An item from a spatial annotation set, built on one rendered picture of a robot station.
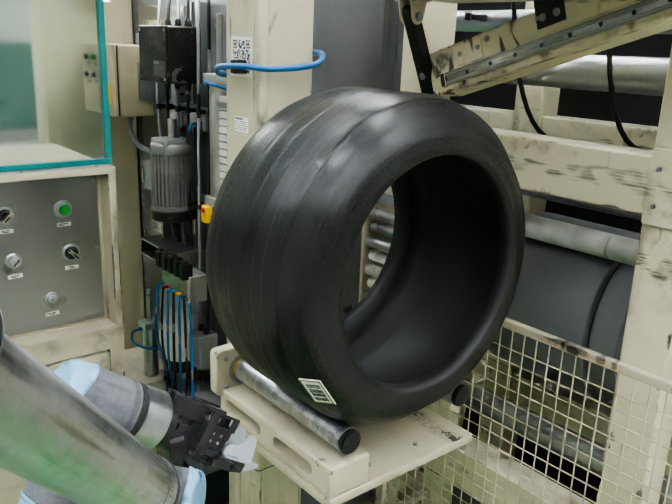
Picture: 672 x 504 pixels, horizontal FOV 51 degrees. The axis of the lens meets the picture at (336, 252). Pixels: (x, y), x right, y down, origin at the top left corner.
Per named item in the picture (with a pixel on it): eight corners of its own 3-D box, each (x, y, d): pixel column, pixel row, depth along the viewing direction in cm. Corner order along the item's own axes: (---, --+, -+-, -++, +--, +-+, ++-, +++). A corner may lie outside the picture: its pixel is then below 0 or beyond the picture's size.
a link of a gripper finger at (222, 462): (249, 467, 111) (207, 453, 106) (245, 476, 111) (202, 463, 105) (235, 455, 115) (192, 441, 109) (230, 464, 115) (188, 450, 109)
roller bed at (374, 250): (358, 302, 182) (363, 189, 174) (399, 292, 191) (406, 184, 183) (412, 327, 168) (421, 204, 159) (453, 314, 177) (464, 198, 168)
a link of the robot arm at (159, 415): (127, 453, 98) (102, 428, 105) (156, 462, 101) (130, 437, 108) (158, 394, 99) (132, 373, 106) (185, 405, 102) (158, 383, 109)
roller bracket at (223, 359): (209, 392, 143) (209, 347, 140) (357, 346, 168) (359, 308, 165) (218, 398, 141) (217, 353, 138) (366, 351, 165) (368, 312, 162)
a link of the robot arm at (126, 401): (22, 426, 95) (47, 356, 99) (102, 450, 102) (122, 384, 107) (56, 422, 89) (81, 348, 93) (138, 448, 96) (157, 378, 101)
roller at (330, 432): (251, 356, 145) (248, 376, 146) (233, 357, 142) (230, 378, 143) (364, 428, 119) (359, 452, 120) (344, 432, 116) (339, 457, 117)
